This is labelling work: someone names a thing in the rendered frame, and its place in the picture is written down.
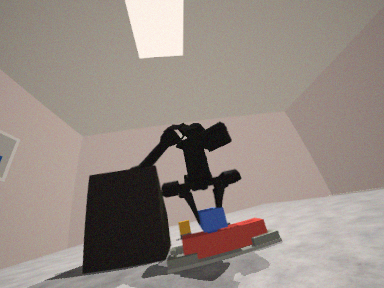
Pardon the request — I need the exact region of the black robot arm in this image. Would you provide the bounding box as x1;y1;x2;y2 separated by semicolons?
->
130;122;232;169

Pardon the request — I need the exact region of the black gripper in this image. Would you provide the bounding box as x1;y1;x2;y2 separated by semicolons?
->
162;153;242;224

